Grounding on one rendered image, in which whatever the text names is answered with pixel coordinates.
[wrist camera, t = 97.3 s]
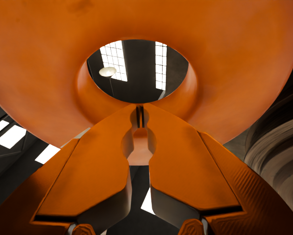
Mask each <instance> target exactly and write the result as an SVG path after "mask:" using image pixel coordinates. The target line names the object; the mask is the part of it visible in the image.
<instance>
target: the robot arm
mask: <svg viewBox="0 0 293 235"><path fill-rule="evenodd" d="M141 115H142V128H145V130H146V131H147V138H148V149H149V151H150V152H151V153H152V154H153V156H152V157H151V159H150V160H149V175H150V197H151V207H152V211H153V213H154V214H155V215H156V216H158V217H159V218H161V219H163V220H165V221H167V222H168V223H170V224H172V225H174V226H175V227H177V228H179V229H180V230H179V233H178V235H293V211H292V210H291V208H290V207H289V206H288V205H287V204H286V202H285V201H284V200H283V199H282V198H281V197H280V195H279V194H278V193H277V192H276V191H275V190H274V189H273V188H272V187H271V186H270V185H269V184H268V183H267V182H266V181H265V180H264V179H263V178H262V177H261V176H260V175H259V174H257V173H256V172H255V171H254V170H253V169H251V168H250V167H249V166H248V165H247V164H245V163H244V162H243V161H242V160H240V159H239V158H238V157H237V156H235V155H234V154H233V153H231V152H230V151H229V150H228V149H226V148H225V147H224V146H223V145H221V144H220V143H219V142H218V141H217V140H215V139H214V138H213V137H211V136H210V135H209V134H208V133H206V132H198V131H197V130H196V129H195V128H193V127H192V126H191V125H189V124H188V123H187V122H185V121H184V120H182V119H180V118H179V117H177V116H175V115H173V114H171V113H168V112H166V111H164V110H162V109H160V108H158V107H156V106H154V105H152V104H150V103H145V104H142V105H136V104H130V105H128V106H126V107H124V108H123V109H121V110H119V111H117V112H116V113H114V114H112V115H110V116H109V117H107V118H105V119H104V120H102V121H100V122H99V123H97V124H96V125H94V126H93V127H92V128H91V129H89V130H88V131H87V132H86V133H85V134H84V135H82V136H81V137H80V138H73V139H72V140H70V141H69V142H68V143H67V144H66V145H65V146H63V147H62V148H61V149H60V150H59V151H58V152H57V153H56V154H55V155H53V156H52V157H51V158H50V159H49V160H48V161H47V162H45V163H44V164H43V165H42V166H41V167H40V168H38V169H37V170H36V171H35V172H34V173H33V174H31V175H30V176H29V177H28V178H27V179H26V180H25V181H23V182H22V183H21V184H20V185H19V186H18V187H17V188H16V189H15V190H14V191H13V192H12V193H11V194H10V195H9V196H8V197H7V198H6V199H5V200H4V202H3V203H2V204H1V205H0V235H106V232H107V229H108V228H110V227H111V226H113V225H115V224H116V223H118V222H119V221H120V220H122V219H124V218H125V217H126V216H127V215H128V214H129V212H130V206H131V195H132V186H131V178H130V171H129V162H128V160H127V159H128V157H129V155H130V154H131V153H132V152H133V151H134V140H133V134H134V133H135V131H136V130H137V129H138V128H140V122H141Z"/></svg>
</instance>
